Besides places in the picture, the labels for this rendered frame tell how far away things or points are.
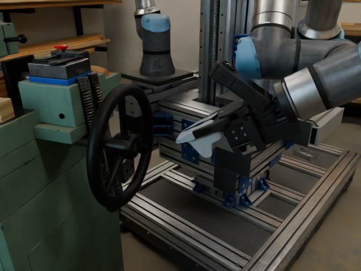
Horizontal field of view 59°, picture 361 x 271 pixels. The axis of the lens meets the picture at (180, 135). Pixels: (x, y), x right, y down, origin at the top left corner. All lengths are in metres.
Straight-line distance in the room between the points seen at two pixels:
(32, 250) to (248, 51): 0.65
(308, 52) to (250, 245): 0.93
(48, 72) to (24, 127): 0.13
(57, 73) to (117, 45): 4.03
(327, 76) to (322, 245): 1.36
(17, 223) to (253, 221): 0.98
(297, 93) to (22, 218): 0.62
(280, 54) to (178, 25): 3.62
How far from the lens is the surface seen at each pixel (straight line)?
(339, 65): 0.51
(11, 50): 0.87
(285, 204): 1.63
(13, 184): 0.75
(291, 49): 0.60
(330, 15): 0.97
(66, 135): 0.71
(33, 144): 0.77
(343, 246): 1.83
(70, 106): 0.70
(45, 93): 0.73
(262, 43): 0.60
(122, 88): 0.68
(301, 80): 0.51
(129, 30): 4.57
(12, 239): 0.79
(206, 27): 1.26
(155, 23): 1.30
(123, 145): 0.61
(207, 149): 0.56
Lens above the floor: 1.14
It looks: 25 degrees down
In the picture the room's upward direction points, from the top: straight up
